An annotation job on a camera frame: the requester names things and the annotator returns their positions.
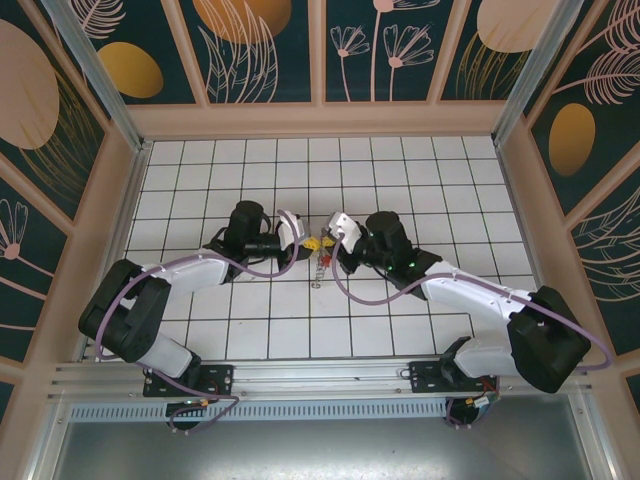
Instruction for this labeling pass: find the grey metal sheet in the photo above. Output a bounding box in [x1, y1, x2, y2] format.
[29, 419, 614, 480]

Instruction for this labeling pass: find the aluminium table side rail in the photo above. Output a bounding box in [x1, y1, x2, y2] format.
[77, 144, 151, 361]
[494, 144, 561, 354]

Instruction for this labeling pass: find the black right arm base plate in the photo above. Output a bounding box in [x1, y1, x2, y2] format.
[408, 358, 469, 397]

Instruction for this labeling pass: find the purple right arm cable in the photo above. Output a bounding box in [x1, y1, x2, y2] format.
[333, 229, 615, 431]

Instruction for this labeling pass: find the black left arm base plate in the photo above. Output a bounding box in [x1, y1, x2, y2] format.
[143, 363, 236, 399]

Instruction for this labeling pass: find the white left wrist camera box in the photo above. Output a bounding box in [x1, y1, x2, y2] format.
[276, 212, 310, 251]

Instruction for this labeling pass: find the aluminium corner post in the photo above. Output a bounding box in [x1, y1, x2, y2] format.
[492, 0, 586, 149]
[41, 0, 152, 154]

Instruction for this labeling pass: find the grey slotted cable duct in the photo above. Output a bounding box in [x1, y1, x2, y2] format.
[67, 401, 451, 422]

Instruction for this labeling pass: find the grey keyring band with rings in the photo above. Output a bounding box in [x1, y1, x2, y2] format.
[310, 227, 334, 291]

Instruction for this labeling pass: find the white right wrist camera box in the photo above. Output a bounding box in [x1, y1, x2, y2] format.
[327, 212, 365, 251]

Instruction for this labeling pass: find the aluminium mounting rail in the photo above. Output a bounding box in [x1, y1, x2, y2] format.
[47, 353, 594, 401]

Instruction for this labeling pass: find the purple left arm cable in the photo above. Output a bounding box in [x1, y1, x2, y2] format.
[92, 208, 242, 435]

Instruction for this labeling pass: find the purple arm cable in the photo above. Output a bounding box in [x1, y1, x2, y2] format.
[92, 208, 242, 435]
[333, 229, 615, 431]

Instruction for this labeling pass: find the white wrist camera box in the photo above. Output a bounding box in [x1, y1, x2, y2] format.
[276, 212, 310, 251]
[327, 212, 365, 251]

